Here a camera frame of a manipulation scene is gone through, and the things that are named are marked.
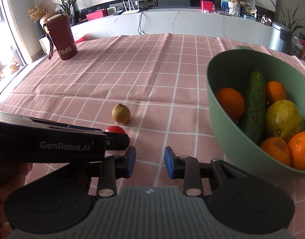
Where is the brown longan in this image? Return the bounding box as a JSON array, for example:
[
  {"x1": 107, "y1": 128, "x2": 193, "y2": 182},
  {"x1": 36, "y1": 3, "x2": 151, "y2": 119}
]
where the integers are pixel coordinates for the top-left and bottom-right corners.
[{"x1": 112, "y1": 104, "x2": 131, "y2": 124}]

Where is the smooth round orange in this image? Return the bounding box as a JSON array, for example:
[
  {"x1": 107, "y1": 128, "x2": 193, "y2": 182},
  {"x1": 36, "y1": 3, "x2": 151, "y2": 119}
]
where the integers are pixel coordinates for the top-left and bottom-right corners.
[{"x1": 215, "y1": 87, "x2": 245, "y2": 121}]

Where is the small orange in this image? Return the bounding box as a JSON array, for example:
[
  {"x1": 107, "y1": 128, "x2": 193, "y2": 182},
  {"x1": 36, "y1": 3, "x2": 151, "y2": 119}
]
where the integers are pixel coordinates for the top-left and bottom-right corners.
[{"x1": 265, "y1": 81, "x2": 286, "y2": 105}]

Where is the large mottled orange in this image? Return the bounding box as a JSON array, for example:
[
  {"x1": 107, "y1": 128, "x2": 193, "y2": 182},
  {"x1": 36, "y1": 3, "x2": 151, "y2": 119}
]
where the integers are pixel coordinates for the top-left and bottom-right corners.
[{"x1": 288, "y1": 131, "x2": 305, "y2": 171}]

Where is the left hand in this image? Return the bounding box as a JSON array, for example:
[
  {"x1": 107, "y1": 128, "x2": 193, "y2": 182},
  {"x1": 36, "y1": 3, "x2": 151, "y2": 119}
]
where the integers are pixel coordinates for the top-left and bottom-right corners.
[{"x1": 0, "y1": 162, "x2": 34, "y2": 223}]

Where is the red cherry tomato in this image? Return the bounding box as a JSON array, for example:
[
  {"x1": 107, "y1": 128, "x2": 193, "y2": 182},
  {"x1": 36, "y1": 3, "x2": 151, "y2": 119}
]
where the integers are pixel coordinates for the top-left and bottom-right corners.
[{"x1": 105, "y1": 125, "x2": 126, "y2": 134}]

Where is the pink checkered tablecloth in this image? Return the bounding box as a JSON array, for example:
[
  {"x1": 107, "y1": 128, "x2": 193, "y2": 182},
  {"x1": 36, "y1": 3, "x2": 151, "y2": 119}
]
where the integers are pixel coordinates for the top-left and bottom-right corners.
[{"x1": 0, "y1": 32, "x2": 305, "y2": 239}]

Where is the red TIME tumbler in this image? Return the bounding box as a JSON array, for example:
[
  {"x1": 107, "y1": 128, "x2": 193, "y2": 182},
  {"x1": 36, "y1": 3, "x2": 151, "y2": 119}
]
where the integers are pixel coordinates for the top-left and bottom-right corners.
[{"x1": 43, "y1": 14, "x2": 78, "y2": 61}]

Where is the green cucumber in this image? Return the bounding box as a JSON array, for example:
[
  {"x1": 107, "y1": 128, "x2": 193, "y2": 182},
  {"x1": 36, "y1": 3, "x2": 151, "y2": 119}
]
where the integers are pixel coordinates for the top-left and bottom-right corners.
[{"x1": 240, "y1": 70, "x2": 266, "y2": 144}]

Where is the green plastic bowl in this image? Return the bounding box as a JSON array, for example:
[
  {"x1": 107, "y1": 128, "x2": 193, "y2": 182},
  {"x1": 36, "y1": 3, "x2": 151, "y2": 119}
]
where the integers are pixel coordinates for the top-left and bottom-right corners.
[{"x1": 206, "y1": 46, "x2": 305, "y2": 183}]

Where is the yellow-green pear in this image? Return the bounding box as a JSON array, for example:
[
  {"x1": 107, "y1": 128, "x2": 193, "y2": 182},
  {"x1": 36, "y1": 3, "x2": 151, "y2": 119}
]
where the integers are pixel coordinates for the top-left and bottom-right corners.
[{"x1": 265, "y1": 99, "x2": 303, "y2": 143}]

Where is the potted green plant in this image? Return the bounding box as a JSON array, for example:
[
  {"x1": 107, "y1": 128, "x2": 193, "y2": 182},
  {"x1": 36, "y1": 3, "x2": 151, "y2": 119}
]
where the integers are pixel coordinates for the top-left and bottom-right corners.
[{"x1": 53, "y1": 0, "x2": 77, "y2": 26}]

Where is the dried flower bouquet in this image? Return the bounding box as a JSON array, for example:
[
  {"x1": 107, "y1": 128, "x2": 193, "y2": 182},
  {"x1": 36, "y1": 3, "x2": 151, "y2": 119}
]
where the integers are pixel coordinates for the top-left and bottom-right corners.
[{"x1": 28, "y1": 3, "x2": 48, "y2": 22}]

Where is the white wifi router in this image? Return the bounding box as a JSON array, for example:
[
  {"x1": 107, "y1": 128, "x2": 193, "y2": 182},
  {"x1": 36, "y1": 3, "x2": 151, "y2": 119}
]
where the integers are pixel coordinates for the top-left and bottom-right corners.
[{"x1": 122, "y1": 0, "x2": 140, "y2": 15}]

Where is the red box on counter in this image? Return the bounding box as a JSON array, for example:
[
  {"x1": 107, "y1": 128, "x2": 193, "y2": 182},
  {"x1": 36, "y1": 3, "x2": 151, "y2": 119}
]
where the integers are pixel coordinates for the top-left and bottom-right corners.
[{"x1": 200, "y1": 0, "x2": 215, "y2": 13}]

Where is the silver trash bin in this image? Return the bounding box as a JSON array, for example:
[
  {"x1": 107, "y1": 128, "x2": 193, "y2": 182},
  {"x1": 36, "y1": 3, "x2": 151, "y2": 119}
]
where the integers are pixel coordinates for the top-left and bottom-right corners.
[{"x1": 268, "y1": 22, "x2": 293, "y2": 54}]

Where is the teddy bear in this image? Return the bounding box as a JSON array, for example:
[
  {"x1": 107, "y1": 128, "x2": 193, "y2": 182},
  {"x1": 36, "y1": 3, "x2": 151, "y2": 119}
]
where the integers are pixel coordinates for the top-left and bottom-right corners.
[{"x1": 228, "y1": 0, "x2": 244, "y2": 17}]

